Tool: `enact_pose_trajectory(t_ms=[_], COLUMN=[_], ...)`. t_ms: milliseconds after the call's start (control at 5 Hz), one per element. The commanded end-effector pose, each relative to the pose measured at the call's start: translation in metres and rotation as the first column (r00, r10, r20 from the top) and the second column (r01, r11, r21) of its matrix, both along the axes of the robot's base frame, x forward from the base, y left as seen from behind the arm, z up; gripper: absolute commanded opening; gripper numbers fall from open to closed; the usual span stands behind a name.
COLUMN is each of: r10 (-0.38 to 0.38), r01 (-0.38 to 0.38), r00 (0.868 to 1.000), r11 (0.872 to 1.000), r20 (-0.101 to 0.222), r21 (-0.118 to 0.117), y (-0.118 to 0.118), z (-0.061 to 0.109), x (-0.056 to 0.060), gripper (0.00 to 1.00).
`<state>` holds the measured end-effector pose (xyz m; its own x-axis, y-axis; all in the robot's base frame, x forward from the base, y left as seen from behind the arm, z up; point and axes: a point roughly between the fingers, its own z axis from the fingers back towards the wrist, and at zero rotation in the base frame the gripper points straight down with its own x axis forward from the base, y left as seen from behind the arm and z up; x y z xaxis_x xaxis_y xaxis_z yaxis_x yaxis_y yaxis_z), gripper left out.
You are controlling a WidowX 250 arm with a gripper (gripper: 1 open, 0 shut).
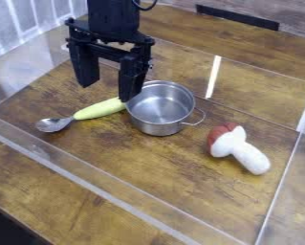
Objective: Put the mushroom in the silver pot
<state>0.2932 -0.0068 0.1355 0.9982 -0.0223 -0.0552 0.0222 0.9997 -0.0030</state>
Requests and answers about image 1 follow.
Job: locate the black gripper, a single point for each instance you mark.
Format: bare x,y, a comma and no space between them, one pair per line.
128,48

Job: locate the silver metal pot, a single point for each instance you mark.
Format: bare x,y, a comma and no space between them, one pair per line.
162,108

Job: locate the red and white plush mushroom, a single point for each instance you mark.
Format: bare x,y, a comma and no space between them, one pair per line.
227,140

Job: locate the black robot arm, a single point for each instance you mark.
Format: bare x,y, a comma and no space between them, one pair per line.
115,16

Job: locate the clear acrylic enclosure panel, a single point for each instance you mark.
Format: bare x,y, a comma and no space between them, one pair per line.
159,213

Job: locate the spoon with yellow-green handle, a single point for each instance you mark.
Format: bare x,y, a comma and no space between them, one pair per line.
94,111

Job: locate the black baseboard strip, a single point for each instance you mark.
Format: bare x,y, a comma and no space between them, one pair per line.
239,17

